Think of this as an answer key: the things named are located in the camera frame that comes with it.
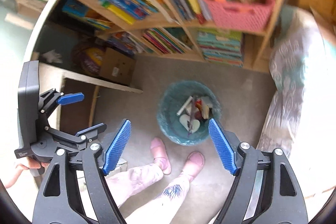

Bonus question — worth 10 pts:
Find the plain white tall box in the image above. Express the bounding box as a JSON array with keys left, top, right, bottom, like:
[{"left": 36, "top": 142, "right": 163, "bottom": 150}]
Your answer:
[{"left": 179, "top": 114, "right": 201, "bottom": 135}]

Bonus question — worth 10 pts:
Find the wooden bookshelf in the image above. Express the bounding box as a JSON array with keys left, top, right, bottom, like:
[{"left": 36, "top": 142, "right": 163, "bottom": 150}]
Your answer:
[{"left": 15, "top": 0, "right": 295, "bottom": 74}]

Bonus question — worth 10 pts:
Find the person's left hand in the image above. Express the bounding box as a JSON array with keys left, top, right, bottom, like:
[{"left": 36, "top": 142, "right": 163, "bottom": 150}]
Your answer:
[{"left": 2, "top": 157, "right": 49, "bottom": 189}]

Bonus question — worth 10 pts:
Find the right pink slipper foot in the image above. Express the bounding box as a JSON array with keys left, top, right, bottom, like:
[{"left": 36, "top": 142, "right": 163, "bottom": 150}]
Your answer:
[{"left": 181, "top": 151, "right": 205, "bottom": 182}]

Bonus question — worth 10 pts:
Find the cardboard box on floor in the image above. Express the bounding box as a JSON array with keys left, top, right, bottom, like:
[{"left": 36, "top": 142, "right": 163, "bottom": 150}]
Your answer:
[{"left": 99, "top": 48, "right": 136, "bottom": 85}]

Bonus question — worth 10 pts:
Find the left pink slipper foot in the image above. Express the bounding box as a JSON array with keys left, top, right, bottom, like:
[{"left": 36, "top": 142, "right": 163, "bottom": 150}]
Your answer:
[{"left": 150, "top": 137, "right": 171, "bottom": 175}]

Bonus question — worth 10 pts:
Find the orange basketball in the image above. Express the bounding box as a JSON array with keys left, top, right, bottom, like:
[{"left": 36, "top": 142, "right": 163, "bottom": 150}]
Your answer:
[{"left": 71, "top": 42, "right": 106, "bottom": 77}]

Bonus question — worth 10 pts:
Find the white marker pen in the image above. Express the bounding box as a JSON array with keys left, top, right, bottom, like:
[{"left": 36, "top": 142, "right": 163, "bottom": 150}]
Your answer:
[{"left": 176, "top": 96, "right": 192, "bottom": 117}]

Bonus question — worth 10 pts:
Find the purple toothbrush card package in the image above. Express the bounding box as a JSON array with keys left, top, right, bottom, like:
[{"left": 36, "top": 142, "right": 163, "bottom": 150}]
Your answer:
[{"left": 188, "top": 96, "right": 195, "bottom": 136}]

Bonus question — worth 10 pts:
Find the teal trash bin with liner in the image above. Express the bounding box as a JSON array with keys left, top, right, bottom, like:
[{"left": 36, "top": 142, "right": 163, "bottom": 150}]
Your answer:
[{"left": 157, "top": 80, "right": 222, "bottom": 146}]

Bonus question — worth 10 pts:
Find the pink slipper foot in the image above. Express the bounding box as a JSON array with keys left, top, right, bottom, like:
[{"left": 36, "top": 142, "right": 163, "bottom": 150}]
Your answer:
[
  {"left": 181, "top": 151, "right": 205, "bottom": 182},
  {"left": 150, "top": 137, "right": 171, "bottom": 175}
]

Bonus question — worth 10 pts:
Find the grey floral bed quilt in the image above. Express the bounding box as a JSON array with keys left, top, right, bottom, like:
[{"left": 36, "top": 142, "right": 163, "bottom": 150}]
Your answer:
[{"left": 256, "top": 4, "right": 336, "bottom": 162}]

